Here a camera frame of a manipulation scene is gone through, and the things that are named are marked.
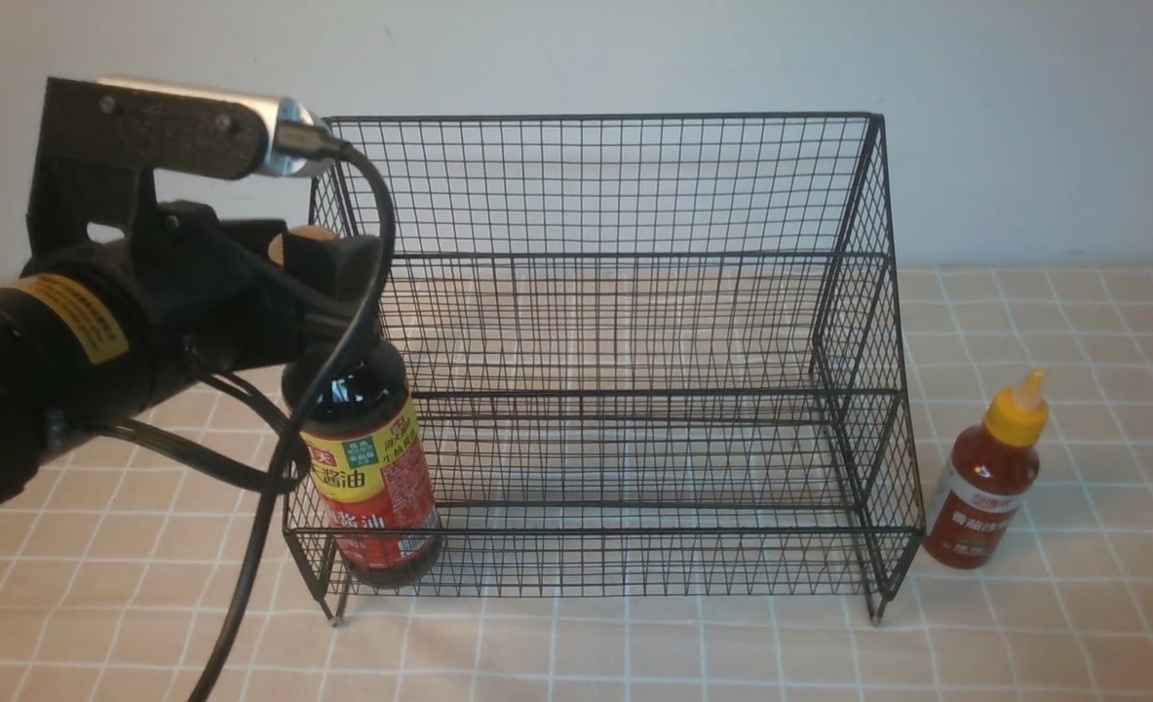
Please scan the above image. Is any dark soy sauce bottle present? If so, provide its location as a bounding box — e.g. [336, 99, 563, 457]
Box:
[301, 331, 445, 588]

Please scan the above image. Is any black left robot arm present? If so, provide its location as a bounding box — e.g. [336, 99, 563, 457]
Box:
[0, 203, 389, 507]

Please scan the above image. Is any black wire mesh shelf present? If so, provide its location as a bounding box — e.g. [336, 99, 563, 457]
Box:
[284, 112, 924, 622]

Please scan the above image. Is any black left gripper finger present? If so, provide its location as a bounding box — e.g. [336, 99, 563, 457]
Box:
[284, 226, 383, 345]

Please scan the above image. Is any black camera cable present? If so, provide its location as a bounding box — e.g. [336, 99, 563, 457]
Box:
[98, 136, 398, 702]

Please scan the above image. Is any red sauce bottle yellow cap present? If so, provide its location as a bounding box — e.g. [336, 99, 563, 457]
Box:
[924, 370, 1050, 569]

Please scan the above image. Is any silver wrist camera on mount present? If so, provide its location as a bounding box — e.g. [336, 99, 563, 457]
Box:
[27, 77, 331, 259]

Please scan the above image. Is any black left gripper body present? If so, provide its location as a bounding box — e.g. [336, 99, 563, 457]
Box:
[118, 201, 319, 386]

